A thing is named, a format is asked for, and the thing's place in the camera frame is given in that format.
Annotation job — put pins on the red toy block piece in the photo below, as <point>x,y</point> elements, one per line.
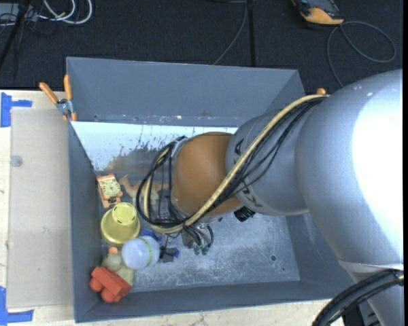
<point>109,284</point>

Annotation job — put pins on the yellow plastic cup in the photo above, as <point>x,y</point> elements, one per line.
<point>120,223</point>

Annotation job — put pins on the pale green toy figure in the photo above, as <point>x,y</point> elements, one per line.
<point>117,265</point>

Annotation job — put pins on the blue flat piece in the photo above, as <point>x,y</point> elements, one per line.
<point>151,233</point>

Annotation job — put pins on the grey metal bin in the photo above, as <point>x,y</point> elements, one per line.
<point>245,250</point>

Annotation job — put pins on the orange toy clock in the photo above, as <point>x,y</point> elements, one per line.
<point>109,189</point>

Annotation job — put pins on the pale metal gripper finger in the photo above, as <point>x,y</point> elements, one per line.
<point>172,251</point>
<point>166,258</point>

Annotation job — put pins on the tan toy camel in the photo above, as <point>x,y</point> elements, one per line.
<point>133,188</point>

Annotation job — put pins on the pale wood flat board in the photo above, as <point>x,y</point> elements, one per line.
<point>37,209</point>

